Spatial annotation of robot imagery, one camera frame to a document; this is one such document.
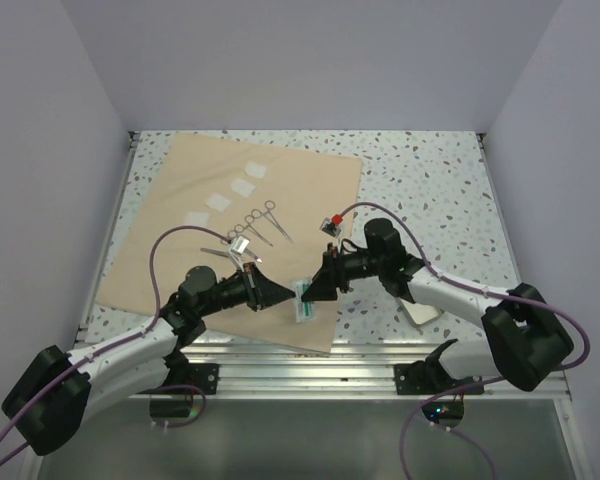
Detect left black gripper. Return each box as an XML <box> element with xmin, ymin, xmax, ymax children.
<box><xmin>197</xmin><ymin>261</ymin><xmax>294</xmax><ymax>317</ymax></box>

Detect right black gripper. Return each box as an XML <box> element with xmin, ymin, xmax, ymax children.
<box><xmin>302</xmin><ymin>243</ymin><xmax>385</xmax><ymax>302</ymax></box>

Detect green white suture packet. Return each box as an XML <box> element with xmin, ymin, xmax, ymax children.
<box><xmin>290</xmin><ymin>277</ymin><xmax>317</xmax><ymax>324</ymax></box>

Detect white gauze pad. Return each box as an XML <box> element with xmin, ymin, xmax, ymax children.
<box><xmin>185</xmin><ymin>211</ymin><xmax>210</xmax><ymax>228</ymax></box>
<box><xmin>231</xmin><ymin>178</ymin><xmax>256</xmax><ymax>198</ymax></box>
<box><xmin>205</xmin><ymin>193</ymin><xmax>231</xmax><ymax>212</ymax></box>
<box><xmin>244</xmin><ymin>161</ymin><xmax>267</xmax><ymax>179</ymax></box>

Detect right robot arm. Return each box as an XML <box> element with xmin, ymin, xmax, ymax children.
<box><xmin>301</xmin><ymin>219</ymin><xmax>574</xmax><ymax>394</ymax></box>

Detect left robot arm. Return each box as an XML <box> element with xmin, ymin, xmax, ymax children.
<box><xmin>2</xmin><ymin>263</ymin><xmax>295</xmax><ymax>456</ymax></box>

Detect steel scissors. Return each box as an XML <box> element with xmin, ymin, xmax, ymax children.
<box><xmin>221</xmin><ymin>229</ymin><xmax>240</xmax><ymax>245</ymax></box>

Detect steel tweezers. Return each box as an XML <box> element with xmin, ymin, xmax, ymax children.
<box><xmin>200</xmin><ymin>247</ymin><xmax>229</xmax><ymax>258</ymax></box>

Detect steel forceps middle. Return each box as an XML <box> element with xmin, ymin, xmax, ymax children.
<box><xmin>233</xmin><ymin>215</ymin><xmax>273</xmax><ymax>247</ymax></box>

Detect steel forceps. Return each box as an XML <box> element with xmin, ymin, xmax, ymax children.
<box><xmin>233</xmin><ymin>215</ymin><xmax>273</xmax><ymax>247</ymax></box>
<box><xmin>251</xmin><ymin>200</ymin><xmax>293</xmax><ymax>243</ymax></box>

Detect steel forceps far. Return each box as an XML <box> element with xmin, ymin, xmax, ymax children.
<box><xmin>251</xmin><ymin>200</ymin><xmax>293</xmax><ymax>243</ymax></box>

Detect metal instrument tray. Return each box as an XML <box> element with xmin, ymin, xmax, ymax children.
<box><xmin>399</xmin><ymin>299</ymin><xmax>442</xmax><ymax>328</ymax></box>

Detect beige cloth mat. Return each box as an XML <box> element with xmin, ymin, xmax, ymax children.
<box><xmin>88</xmin><ymin>131</ymin><xmax>362</xmax><ymax>343</ymax></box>

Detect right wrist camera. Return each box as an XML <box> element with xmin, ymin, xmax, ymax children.
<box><xmin>320</xmin><ymin>214</ymin><xmax>343</xmax><ymax>238</ymax></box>

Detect aluminium rail frame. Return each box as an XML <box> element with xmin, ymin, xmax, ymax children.
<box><xmin>17</xmin><ymin>130</ymin><xmax>594</xmax><ymax>480</ymax></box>

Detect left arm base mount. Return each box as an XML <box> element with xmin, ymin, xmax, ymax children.
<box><xmin>183</xmin><ymin>363</ymin><xmax>220</xmax><ymax>395</ymax></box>

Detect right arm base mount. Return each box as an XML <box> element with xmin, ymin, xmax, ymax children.
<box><xmin>393</xmin><ymin>339</ymin><xmax>475</xmax><ymax>396</ymax></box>

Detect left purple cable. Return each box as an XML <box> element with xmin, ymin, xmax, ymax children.
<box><xmin>0</xmin><ymin>225</ymin><xmax>231</xmax><ymax>480</ymax></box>

